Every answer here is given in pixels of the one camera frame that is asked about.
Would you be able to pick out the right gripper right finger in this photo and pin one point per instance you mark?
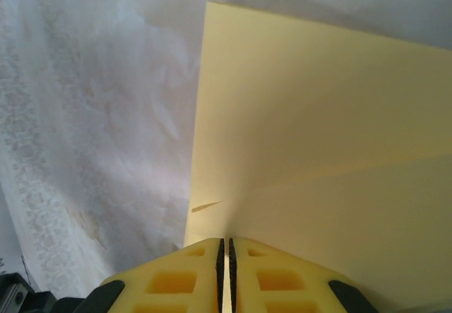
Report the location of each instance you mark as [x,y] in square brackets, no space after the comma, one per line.
[282,284]

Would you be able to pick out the yellow cloth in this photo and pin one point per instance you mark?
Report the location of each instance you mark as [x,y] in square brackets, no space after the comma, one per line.
[318,133]

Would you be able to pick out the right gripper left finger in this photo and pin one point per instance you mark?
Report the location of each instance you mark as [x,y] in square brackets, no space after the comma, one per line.
[169,281]

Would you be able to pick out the aluminium side rail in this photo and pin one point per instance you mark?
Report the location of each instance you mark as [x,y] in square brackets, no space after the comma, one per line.
[14,292]

